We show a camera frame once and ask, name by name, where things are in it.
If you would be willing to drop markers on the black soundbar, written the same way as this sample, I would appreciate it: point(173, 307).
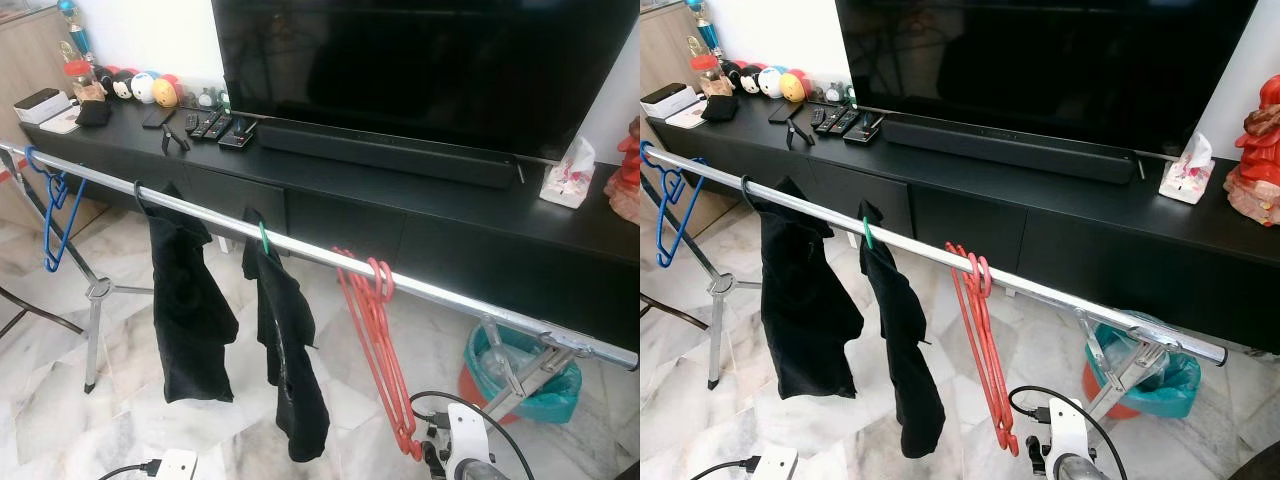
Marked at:
point(380, 152)
point(1010, 148)

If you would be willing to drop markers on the white blue round plush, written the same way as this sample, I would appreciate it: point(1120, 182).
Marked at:
point(144, 88)
point(770, 83)

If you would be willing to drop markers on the yellow round plush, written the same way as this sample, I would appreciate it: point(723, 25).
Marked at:
point(165, 92)
point(793, 88)

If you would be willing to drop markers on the blue plastic hanger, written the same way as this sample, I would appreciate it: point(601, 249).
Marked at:
point(50, 265)
point(663, 262)

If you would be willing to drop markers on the silver metal clothes rack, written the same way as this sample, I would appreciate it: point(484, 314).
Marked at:
point(450, 297)
point(1040, 291)

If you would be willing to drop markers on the red figurine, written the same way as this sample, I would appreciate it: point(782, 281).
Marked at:
point(1258, 150)
point(625, 180)

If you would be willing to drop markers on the small black stand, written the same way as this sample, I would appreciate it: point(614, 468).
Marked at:
point(793, 132)
point(168, 138)

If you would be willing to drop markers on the mouse plush red bow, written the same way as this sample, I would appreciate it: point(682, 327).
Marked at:
point(750, 82)
point(123, 87)

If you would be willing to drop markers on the black smartphone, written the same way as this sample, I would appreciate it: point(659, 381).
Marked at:
point(158, 117)
point(783, 112)

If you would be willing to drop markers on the black mouse plush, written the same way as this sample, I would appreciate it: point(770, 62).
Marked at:
point(104, 82)
point(731, 77)

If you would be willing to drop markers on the green hanger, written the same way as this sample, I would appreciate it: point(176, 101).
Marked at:
point(264, 240)
point(868, 235)

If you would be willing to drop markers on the white card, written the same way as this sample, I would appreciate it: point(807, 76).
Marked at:
point(60, 124)
point(686, 119)

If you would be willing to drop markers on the black T-shirt green logo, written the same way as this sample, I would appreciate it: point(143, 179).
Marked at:
point(190, 320)
point(810, 320)
point(295, 400)
point(915, 390)

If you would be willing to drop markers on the white pink tissue box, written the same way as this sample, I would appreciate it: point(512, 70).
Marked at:
point(565, 185)
point(1185, 183)

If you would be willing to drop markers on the wooden cabinet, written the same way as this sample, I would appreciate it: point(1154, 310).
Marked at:
point(25, 60)
point(655, 60)

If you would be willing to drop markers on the black television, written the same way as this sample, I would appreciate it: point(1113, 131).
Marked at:
point(420, 60)
point(1040, 60)

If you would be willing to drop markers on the red plastic hanger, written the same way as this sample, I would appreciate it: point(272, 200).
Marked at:
point(360, 320)
point(397, 380)
point(1000, 380)
point(970, 320)

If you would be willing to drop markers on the black pouch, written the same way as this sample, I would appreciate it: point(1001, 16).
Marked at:
point(93, 114)
point(719, 109)

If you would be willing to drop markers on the black TV cabinet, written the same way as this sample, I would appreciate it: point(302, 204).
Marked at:
point(450, 250)
point(1080, 250)

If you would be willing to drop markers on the red bin teal bag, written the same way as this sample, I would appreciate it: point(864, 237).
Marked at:
point(555, 395)
point(1175, 390)

